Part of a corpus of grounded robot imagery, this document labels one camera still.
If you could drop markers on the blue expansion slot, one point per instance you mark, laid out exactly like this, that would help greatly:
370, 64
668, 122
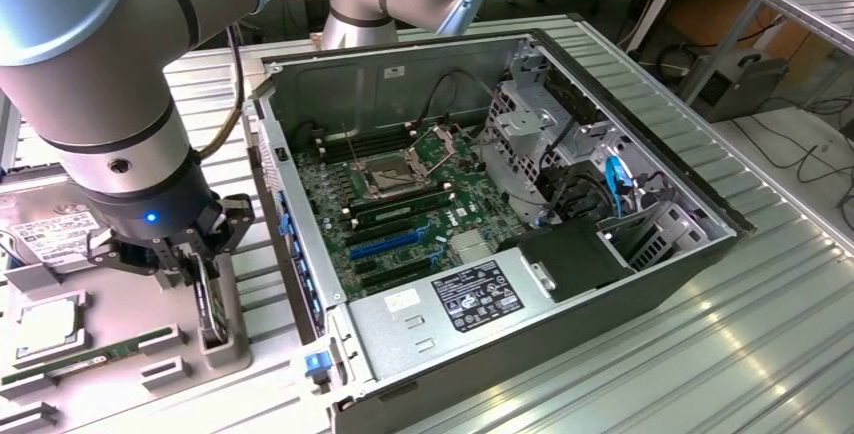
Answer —
390, 246

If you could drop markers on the black expansion slot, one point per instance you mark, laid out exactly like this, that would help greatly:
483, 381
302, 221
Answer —
397, 274

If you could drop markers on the silver CPU chip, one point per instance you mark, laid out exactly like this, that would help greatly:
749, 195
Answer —
48, 326

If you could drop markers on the black box device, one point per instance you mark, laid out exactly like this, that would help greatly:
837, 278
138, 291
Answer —
741, 84

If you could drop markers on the grey parts rack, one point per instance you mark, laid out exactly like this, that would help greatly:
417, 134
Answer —
120, 354

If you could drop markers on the grey power supply with label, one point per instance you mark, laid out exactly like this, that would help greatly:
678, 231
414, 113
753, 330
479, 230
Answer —
414, 324

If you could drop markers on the metal disk bay cage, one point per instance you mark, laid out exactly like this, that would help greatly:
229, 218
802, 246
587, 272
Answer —
521, 144

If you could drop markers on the black open PC case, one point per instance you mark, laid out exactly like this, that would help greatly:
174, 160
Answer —
601, 314

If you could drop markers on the metal slat table frame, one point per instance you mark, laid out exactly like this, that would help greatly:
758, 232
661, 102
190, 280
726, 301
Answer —
808, 14

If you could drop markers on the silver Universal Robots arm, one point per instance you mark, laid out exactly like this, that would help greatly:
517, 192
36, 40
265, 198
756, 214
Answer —
100, 69

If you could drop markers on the green motherboard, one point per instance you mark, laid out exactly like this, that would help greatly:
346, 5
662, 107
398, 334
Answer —
334, 209

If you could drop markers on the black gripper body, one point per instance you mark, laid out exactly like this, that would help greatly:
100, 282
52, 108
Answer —
150, 214

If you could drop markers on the hard disk with white label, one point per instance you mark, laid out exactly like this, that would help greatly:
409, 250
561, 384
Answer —
47, 234

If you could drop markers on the metal socket cover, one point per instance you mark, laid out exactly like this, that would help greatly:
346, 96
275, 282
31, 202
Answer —
434, 146

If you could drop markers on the installed green RAM stick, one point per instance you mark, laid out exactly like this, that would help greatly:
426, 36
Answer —
401, 206

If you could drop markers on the black RAM slot bank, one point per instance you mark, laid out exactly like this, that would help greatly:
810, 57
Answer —
361, 144

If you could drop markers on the black plastic fan shroud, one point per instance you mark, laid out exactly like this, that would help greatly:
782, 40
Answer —
574, 254

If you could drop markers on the silver chipset heatsink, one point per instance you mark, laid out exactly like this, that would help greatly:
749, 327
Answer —
471, 246

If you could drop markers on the thin metal locking lever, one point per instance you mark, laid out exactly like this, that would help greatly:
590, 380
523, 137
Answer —
353, 144

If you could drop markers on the CPU socket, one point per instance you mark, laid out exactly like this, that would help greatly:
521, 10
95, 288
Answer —
387, 174

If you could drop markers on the blue case latch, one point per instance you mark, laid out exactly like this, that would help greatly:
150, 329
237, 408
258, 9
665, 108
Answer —
317, 364

